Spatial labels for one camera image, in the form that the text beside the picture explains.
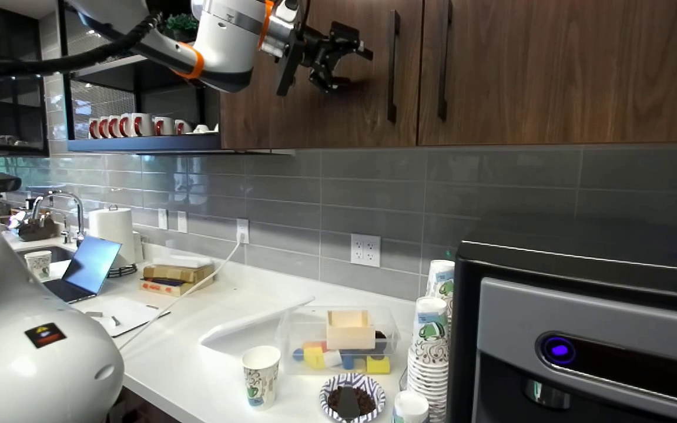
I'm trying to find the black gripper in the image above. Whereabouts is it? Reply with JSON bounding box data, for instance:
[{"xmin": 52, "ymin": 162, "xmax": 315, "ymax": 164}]
[{"xmin": 294, "ymin": 18, "xmax": 375, "ymax": 95}]

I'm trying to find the wooden cupboard door black handle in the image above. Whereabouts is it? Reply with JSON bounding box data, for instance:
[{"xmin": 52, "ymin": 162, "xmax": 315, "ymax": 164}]
[
  {"xmin": 418, "ymin": 0, "xmax": 677, "ymax": 149},
  {"xmin": 219, "ymin": 0, "xmax": 422, "ymax": 151}
]

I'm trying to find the open laptop blue screen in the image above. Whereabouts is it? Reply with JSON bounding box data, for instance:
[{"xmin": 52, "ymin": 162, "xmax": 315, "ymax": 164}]
[{"xmin": 42, "ymin": 236, "xmax": 124, "ymax": 305}]

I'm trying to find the green plant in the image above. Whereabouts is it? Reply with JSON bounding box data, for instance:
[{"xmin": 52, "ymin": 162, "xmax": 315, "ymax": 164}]
[{"xmin": 160, "ymin": 9, "xmax": 201, "ymax": 42}]

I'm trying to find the brown flat box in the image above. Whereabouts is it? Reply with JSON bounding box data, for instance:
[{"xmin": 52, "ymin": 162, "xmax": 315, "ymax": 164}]
[{"xmin": 140, "ymin": 260, "xmax": 219, "ymax": 286}]

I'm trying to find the light wooden box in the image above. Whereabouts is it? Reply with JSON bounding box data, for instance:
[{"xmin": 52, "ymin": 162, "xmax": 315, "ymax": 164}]
[{"xmin": 322, "ymin": 309, "xmax": 379, "ymax": 353}]

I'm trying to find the clear plastic container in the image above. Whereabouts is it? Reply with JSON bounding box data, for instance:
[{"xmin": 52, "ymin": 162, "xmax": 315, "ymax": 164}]
[{"xmin": 278, "ymin": 305, "xmax": 400, "ymax": 379}]

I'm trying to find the white paper towel roll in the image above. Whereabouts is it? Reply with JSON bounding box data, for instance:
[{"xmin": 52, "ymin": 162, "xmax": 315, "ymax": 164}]
[{"xmin": 87, "ymin": 205, "xmax": 140, "ymax": 271}]

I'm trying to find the red white book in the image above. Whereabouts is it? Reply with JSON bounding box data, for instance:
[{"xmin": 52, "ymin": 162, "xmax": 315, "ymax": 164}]
[{"xmin": 138, "ymin": 275, "xmax": 201, "ymax": 298}]

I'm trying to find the blue toy block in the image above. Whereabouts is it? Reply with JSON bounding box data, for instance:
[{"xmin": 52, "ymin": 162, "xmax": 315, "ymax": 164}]
[{"xmin": 338, "ymin": 347, "xmax": 368, "ymax": 371}]

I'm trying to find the short paper cup stack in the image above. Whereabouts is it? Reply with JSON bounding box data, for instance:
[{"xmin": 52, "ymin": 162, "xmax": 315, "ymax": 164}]
[{"xmin": 405, "ymin": 293, "xmax": 454, "ymax": 423}]

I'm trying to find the small yellow toy block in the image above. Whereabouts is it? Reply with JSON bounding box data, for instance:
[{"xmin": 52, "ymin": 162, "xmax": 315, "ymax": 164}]
[{"xmin": 364, "ymin": 356, "xmax": 394, "ymax": 379}]

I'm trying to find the chrome faucet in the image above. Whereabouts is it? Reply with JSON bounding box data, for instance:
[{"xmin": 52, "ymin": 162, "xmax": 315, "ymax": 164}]
[{"xmin": 42, "ymin": 186, "xmax": 87, "ymax": 246}]

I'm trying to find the patterned paper cup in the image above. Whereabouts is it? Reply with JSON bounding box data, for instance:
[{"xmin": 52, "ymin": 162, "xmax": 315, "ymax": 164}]
[{"xmin": 240, "ymin": 344, "xmax": 285, "ymax": 412}]

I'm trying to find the white paper sheet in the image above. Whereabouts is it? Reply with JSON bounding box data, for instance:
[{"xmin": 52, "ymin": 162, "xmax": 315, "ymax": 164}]
[{"xmin": 71, "ymin": 293, "xmax": 173, "ymax": 340}]

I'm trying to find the paper bowl with dark contents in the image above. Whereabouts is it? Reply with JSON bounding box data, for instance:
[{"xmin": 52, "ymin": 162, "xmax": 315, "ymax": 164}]
[{"xmin": 318, "ymin": 371, "xmax": 391, "ymax": 423}]

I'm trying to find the kitchen sink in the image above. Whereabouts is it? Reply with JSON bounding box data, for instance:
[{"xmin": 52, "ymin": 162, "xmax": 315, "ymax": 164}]
[{"xmin": 14, "ymin": 244, "xmax": 76, "ymax": 275}]

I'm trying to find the dark sink caddy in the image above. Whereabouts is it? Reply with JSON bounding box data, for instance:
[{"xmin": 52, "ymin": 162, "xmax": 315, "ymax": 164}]
[{"xmin": 14, "ymin": 213, "xmax": 64, "ymax": 244}]

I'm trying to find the paper cup by sink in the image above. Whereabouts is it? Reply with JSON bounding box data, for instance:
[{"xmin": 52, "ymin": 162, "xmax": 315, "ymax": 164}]
[{"xmin": 23, "ymin": 249, "xmax": 53, "ymax": 284}]

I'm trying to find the black grey beverage machine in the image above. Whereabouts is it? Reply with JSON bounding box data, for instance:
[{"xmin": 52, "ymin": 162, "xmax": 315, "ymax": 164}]
[{"xmin": 446, "ymin": 239, "xmax": 677, "ymax": 423}]

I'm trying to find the white wall outlet with plug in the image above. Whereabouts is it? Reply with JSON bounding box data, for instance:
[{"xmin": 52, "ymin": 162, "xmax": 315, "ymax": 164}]
[{"xmin": 232, "ymin": 216, "xmax": 252, "ymax": 246}]

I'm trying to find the white power cable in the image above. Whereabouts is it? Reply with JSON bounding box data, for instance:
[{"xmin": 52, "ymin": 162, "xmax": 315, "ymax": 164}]
[{"xmin": 113, "ymin": 238, "xmax": 246, "ymax": 353}]

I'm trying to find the black glass wall cabinet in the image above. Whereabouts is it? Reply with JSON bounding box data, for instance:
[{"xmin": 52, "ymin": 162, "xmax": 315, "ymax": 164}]
[{"xmin": 0, "ymin": 0, "xmax": 52, "ymax": 158}]

